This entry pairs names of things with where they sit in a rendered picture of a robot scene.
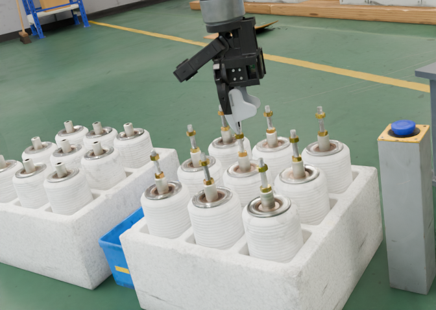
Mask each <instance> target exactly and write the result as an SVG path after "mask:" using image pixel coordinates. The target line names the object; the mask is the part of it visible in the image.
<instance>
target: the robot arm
mask: <svg viewBox="0 0 436 310"><path fill-rule="evenodd" d="M199 3H200V8H201V12H202V18H203V22H205V23H206V31H207V32H208V33H217V32H218V33H219V35H218V37H216V38H215V39H214V40H213V41H211V42H210V43H209V44H208V45H207V46H205V47H204V48H203V49H201V50H200V51H199V52H198V53H197V54H195V55H194V56H192V57H191V58H190V59H186V60H184V61H181V62H180V63H179V65H178V66H177V67H176V70H175V71H174V72H173V74H174V76H175V77H176V78H177V79H178V81H179V82H180V83H181V82H183V81H185V80H186V81H188V80H189V79H191V78H193V77H194V76H195V74H197V73H198V71H197V70H199V69H200V68H201V67H202V66H203V65H204V64H206V63H207V62H209V61H210V60H211V59H212V61H213V77H214V81H215V84H216V86H217V94H218V98H219V102H220V105H221V108H222V110H223V113H224V115H225V117H226V120H227V121H228V124H229V125H230V127H231V128H232V130H233V131H234V132H235V133H236V134H240V131H239V127H240V129H241V121H242V120H244V119H248V118H249V117H253V116H255V115H256V112H257V109H258V108H259V107H260V104H261V102H260V100H259V98H257V97H254V96H251V95H249V94H248V93H247V88H246V87H247V86H255V85H260V79H262V78H263V77H264V74H266V69H265V62H264V57H263V50H262V47H258V43H257V38H256V31H255V24H256V19H255V16H253V17H249V18H245V17H244V15H245V7H244V3H243V0H199ZM231 33H232V36H231ZM261 60H262V61H261ZM262 64H263V65H262Z"/></svg>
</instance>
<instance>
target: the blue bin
mask: <svg viewBox="0 0 436 310"><path fill-rule="evenodd" d="M144 216H145V215H144V212H143V208H142V206H141V207H139V208H138V209H137V210H136V211H134V212H133V213H131V214H130V215H129V216H128V217H126V218H125V219H123V220H122V221H121V222H120V223H119V224H117V225H116V226H114V227H113V228H112V229H111V230H109V231H108V232H106V233H105V234H104V235H103V236H101V237H100V238H99V240H98V242H99V246H100V247H101V248H103V251H104V254H105V256H106V259H107V262H108V264H109V266H110V269H111V271H112V274H113V277H114V279H115V282H116V284H118V285H120V286H124V287H128V288H130V289H134V290H135V287H134V283H133V281H132V277H131V275H130V271H129V268H128V264H127V261H126V258H125V254H124V251H123V247H122V245H121V241H120V238H119V236H120V235H121V234H123V233H124V232H125V231H127V230H129V229H131V227H132V226H133V225H134V224H135V223H137V222H138V221H139V220H141V219H142V218H144Z"/></svg>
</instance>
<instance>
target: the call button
mask: <svg viewBox="0 0 436 310"><path fill-rule="evenodd" d="M414 129H416V123H415V122H413V121H410V120H399V121H395V122H394V123H392V124H391V130H392V131H394V133H395V134H397V135H408V134H411V133H413V130H414Z"/></svg>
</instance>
